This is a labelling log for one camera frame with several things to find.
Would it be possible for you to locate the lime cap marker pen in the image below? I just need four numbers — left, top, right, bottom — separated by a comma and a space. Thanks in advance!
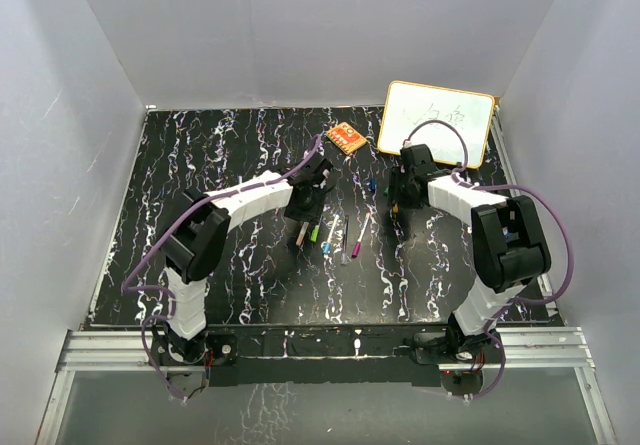
310, 223, 321, 243

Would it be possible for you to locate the dark purple thin pen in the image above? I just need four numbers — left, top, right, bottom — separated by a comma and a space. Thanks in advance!
341, 214, 349, 266

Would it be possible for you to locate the white board yellow frame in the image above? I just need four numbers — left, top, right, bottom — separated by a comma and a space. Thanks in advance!
377, 80, 495, 169

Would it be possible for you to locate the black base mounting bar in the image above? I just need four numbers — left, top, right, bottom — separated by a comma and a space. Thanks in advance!
151, 324, 504, 391

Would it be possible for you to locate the peach cap marker pen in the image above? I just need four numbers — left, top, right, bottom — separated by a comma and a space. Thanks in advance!
295, 222, 309, 246

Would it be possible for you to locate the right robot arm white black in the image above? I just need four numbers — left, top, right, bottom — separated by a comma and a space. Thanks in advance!
388, 141, 551, 362

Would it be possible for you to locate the light blue cap marker pen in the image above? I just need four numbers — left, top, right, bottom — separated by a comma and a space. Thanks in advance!
322, 214, 339, 254

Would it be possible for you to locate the magenta cap marker pen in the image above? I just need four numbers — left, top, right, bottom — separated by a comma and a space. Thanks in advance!
351, 212, 371, 258

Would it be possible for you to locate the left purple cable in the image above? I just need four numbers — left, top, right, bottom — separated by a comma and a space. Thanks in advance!
121, 133, 324, 311

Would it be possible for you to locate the orange spiral notebook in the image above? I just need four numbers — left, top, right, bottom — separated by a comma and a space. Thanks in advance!
327, 122, 368, 155

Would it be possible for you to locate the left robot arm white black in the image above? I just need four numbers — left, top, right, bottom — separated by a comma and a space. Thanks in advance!
161, 153, 335, 364

